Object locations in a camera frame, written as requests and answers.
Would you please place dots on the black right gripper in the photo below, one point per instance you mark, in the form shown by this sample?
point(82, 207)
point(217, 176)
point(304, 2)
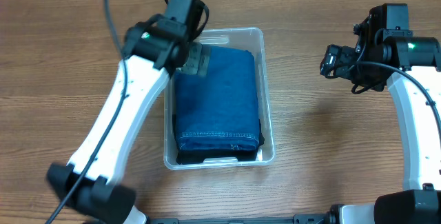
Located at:
point(342, 55)

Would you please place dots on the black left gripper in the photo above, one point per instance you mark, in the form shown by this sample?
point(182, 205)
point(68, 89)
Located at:
point(199, 57)

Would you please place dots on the blue denim cloth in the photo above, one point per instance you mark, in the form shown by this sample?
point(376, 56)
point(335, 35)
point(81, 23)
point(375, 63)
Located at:
point(219, 111)

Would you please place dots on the black cloth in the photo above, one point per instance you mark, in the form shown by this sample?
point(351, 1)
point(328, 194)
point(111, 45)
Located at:
point(213, 156)

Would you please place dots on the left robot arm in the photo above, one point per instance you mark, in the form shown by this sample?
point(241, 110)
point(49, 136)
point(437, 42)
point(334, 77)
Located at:
point(154, 50)

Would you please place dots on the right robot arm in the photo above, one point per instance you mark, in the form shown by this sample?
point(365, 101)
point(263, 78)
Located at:
point(388, 56)

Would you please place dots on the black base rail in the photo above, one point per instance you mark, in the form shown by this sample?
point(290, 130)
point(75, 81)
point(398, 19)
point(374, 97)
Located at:
point(295, 219)

